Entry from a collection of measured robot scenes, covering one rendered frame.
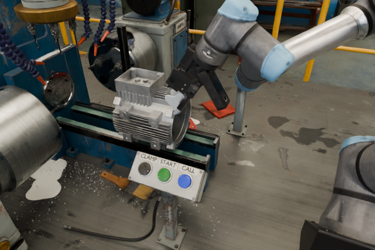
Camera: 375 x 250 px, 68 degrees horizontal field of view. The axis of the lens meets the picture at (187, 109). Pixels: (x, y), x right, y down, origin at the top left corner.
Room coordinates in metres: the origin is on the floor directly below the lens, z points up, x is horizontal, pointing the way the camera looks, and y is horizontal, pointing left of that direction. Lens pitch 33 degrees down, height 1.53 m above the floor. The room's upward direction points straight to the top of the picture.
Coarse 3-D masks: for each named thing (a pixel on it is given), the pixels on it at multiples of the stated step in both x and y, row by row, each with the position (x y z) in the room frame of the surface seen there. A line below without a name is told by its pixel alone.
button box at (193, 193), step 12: (144, 156) 0.48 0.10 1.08; (156, 156) 0.48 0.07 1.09; (132, 168) 0.47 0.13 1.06; (156, 168) 0.46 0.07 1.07; (168, 168) 0.45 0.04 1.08; (180, 168) 0.45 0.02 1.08; (192, 168) 0.44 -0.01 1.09; (132, 180) 0.44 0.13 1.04; (144, 180) 0.44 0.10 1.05; (156, 180) 0.43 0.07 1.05; (168, 180) 0.43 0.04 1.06; (192, 180) 0.42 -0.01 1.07; (204, 180) 0.44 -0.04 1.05; (168, 192) 0.41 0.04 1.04; (180, 192) 0.41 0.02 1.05; (192, 192) 0.40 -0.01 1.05
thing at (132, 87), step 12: (132, 72) 0.82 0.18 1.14; (144, 72) 0.82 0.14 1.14; (156, 72) 0.81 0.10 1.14; (120, 84) 0.75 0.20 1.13; (132, 84) 0.73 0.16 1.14; (144, 84) 0.76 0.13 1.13; (156, 84) 0.75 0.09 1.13; (120, 96) 0.75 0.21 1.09; (132, 96) 0.73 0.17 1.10; (144, 96) 0.71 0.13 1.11
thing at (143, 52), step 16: (112, 32) 1.15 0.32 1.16; (128, 32) 1.16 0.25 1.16; (144, 32) 1.23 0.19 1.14; (112, 48) 1.06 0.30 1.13; (128, 48) 1.05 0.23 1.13; (144, 48) 1.12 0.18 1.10; (96, 64) 1.05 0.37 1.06; (112, 64) 1.07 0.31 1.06; (144, 64) 1.08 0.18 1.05; (112, 80) 1.07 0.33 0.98
